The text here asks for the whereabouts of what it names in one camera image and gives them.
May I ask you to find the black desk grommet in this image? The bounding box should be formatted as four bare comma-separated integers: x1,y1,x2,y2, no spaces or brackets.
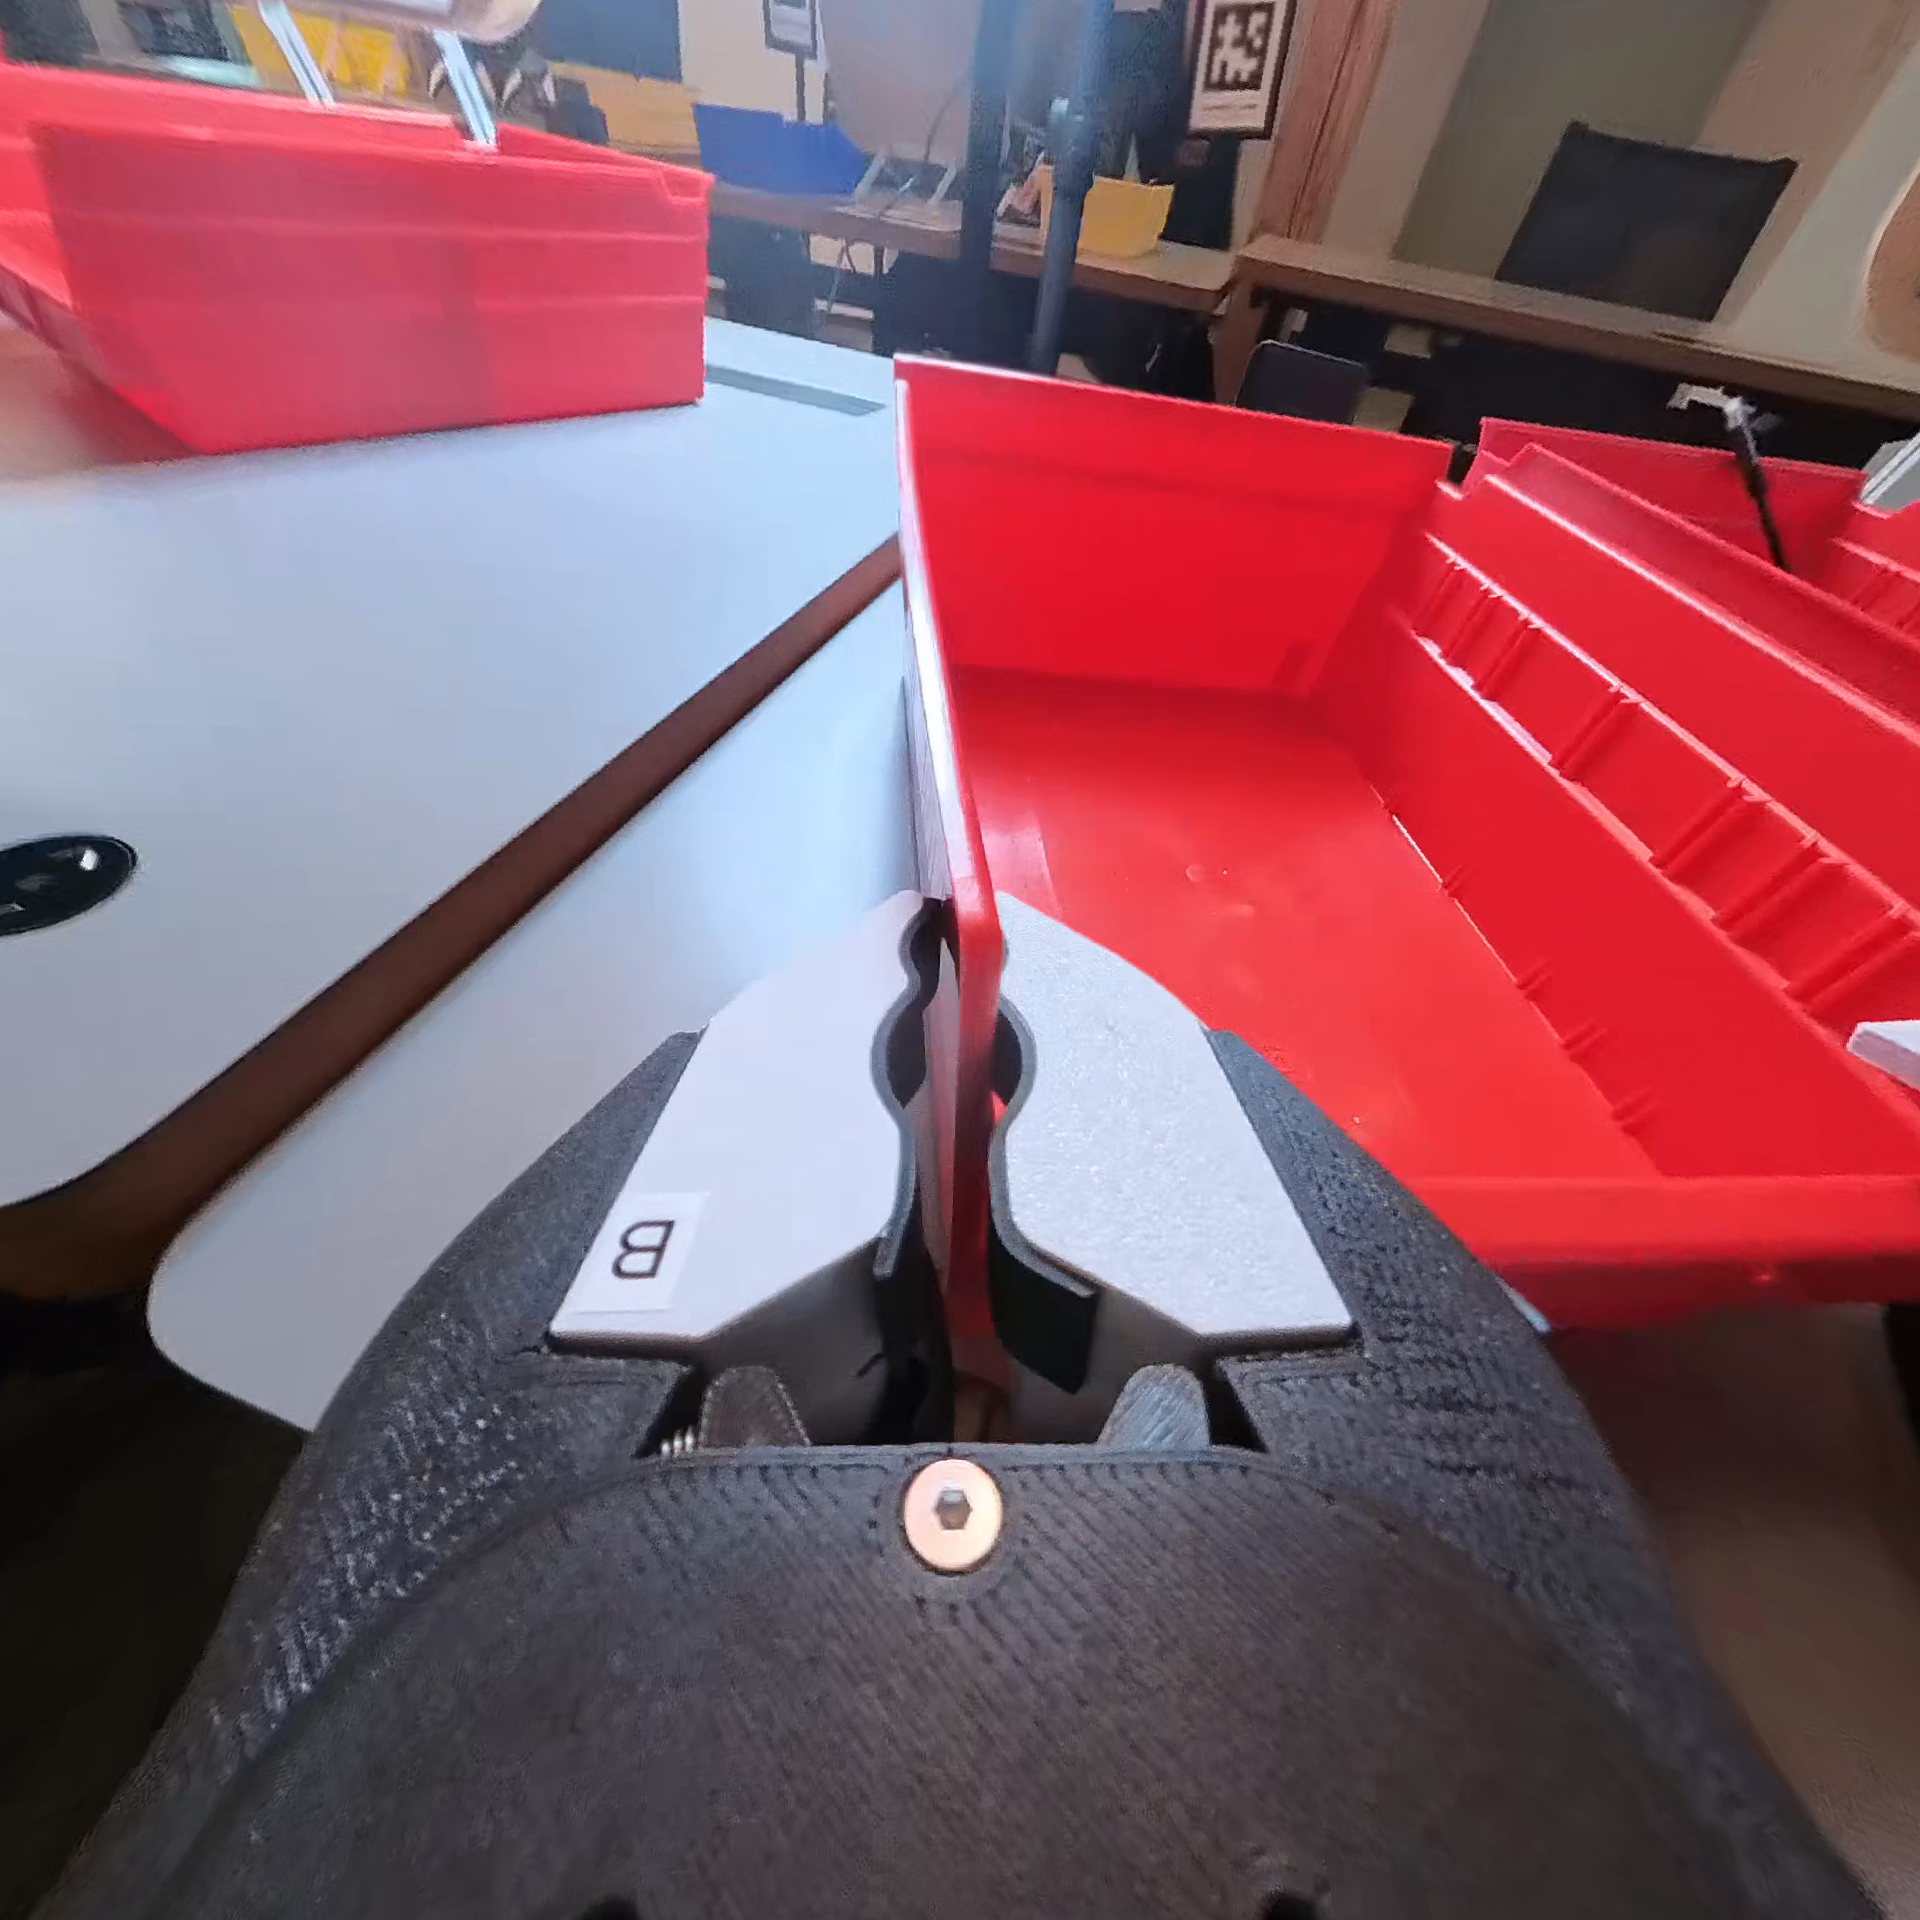
0,833,139,942

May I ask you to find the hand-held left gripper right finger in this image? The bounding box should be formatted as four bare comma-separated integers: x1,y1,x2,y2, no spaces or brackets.
994,895,1360,1399

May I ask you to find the wooden side desk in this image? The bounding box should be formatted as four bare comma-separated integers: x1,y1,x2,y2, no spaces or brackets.
1221,233,1920,429

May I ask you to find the yellow plastic bin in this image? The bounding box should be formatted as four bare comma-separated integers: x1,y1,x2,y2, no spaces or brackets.
1031,164,1177,261

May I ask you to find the black panel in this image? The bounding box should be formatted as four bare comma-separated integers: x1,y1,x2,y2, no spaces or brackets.
1496,121,1798,328

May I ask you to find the red plastic bin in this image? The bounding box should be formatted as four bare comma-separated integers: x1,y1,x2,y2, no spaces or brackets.
0,60,716,456
895,356,1920,1389
1446,414,1920,708

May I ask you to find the black framed tag sign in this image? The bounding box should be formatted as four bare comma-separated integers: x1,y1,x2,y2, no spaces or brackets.
1189,0,1298,139

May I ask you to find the black cable white connector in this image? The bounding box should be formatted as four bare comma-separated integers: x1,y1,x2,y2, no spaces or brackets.
1669,383,1797,574

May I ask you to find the blue plastic bin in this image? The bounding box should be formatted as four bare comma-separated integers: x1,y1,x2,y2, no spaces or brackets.
689,121,876,198

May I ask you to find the black stand pole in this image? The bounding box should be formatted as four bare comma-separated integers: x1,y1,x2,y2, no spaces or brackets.
1031,0,1124,380
960,0,1016,277

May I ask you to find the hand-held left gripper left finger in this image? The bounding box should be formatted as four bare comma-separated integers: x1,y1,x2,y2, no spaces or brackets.
549,888,951,1375

